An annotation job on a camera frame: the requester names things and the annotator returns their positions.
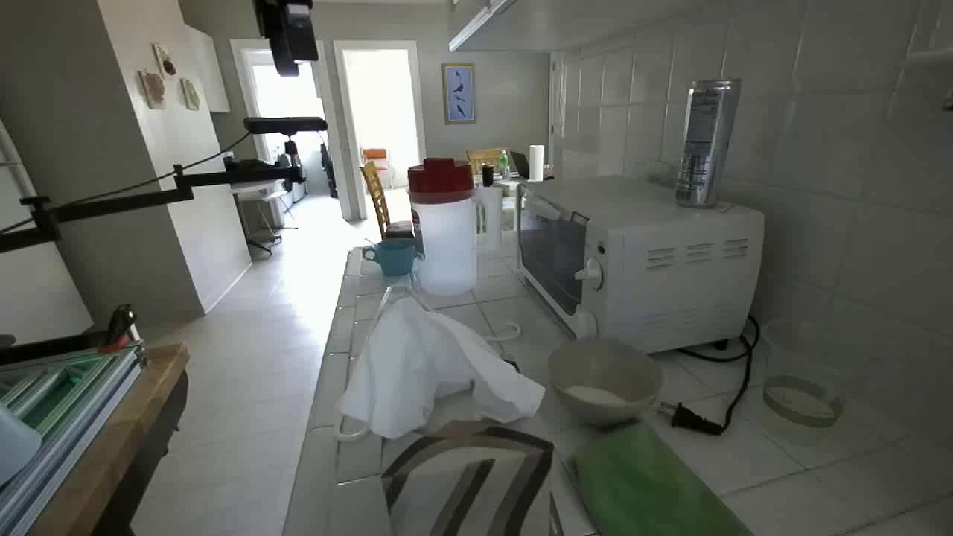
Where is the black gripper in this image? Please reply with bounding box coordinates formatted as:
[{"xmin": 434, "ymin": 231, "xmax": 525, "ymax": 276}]
[{"xmin": 251, "ymin": 0, "xmax": 321, "ymax": 81}]

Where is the white tissue square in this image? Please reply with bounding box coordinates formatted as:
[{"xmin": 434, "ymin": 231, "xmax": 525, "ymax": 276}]
[{"xmin": 339, "ymin": 295, "xmax": 549, "ymax": 440}]

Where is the wooden chair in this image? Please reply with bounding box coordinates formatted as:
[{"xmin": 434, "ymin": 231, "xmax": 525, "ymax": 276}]
[{"xmin": 358, "ymin": 161, "xmax": 414, "ymax": 242}]

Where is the framed blue picture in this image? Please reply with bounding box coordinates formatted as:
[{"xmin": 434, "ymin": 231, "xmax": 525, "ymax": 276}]
[{"xmin": 442, "ymin": 60, "xmax": 481, "ymax": 128}]

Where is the teal cup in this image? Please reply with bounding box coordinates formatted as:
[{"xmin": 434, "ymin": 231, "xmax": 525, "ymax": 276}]
[{"xmin": 361, "ymin": 234, "xmax": 422, "ymax": 279}]

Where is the clear pitcher with red lid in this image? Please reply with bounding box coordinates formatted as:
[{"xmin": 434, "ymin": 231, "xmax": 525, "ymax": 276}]
[{"xmin": 406, "ymin": 155, "xmax": 482, "ymax": 298}]

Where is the white plastic jug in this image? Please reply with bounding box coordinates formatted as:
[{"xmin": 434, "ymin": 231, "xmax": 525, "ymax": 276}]
[{"xmin": 475, "ymin": 181, "xmax": 506, "ymax": 242}]

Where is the white overhead cabinet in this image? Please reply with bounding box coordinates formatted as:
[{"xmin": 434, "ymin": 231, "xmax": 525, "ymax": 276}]
[{"xmin": 443, "ymin": 0, "xmax": 717, "ymax": 54}]

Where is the black clamp with red tip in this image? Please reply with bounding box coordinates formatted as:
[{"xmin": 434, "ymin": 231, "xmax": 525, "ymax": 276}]
[{"xmin": 0, "ymin": 303, "xmax": 145, "ymax": 368}]

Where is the wooden table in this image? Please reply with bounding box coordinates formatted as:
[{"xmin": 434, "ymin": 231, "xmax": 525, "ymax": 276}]
[{"xmin": 26, "ymin": 338, "xmax": 193, "ymax": 536}]

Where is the shiny metal canister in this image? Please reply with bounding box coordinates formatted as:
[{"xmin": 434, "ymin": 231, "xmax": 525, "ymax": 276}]
[{"xmin": 673, "ymin": 76, "xmax": 746, "ymax": 210}]

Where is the white toaster oven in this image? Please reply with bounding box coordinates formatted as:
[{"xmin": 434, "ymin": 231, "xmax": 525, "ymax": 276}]
[{"xmin": 516, "ymin": 175, "xmax": 768, "ymax": 356}]

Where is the grey bowl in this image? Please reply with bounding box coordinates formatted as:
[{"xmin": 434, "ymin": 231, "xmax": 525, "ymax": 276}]
[{"xmin": 546, "ymin": 337, "xmax": 664, "ymax": 429}]

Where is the green cloth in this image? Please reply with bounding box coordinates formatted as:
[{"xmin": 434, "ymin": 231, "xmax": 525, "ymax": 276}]
[{"xmin": 565, "ymin": 420, "xmax": 755, "ymax": 536}]

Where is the green-rimmed glass dish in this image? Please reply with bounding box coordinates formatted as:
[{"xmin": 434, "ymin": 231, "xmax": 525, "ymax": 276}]
[{"xmin": 760, "ymin": 371, "xmax": 845, "ymax": 431}]

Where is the black camera bar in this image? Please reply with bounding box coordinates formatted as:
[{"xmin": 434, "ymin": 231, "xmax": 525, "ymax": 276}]
[{"xmin": 241, "ymin": 112, "xmax": 332, "ymax": 136}]

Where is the round wall ornament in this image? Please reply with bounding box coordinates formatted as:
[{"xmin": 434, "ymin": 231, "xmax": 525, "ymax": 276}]
[
  {"xmin": 135, "ymin": 69, "xmax": 169, "ymax": 112},
  {"xmin": 150, "ymin": 42, "xmax": 178, "ymax": 81},
  {"xmin": 177, "ymin": 75, "xmax": 207, "ymax": 112}
]

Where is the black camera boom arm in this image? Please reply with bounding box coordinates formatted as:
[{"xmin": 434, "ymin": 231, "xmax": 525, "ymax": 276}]
[{"xmin": 0, "ymin": 157, "xmax": 306, "ymax": 255}]

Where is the green-edged metal frame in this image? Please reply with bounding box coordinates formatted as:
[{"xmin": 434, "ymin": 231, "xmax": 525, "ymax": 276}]
[{"xmin": 0, "ymin": 344, "xmax": 145, "ymax": 536}]

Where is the black power cord with plug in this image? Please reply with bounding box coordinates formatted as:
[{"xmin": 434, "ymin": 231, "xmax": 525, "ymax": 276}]
[{"xmin": 655, "ymin": 312, "xmax": 765, "ymax": 438}]

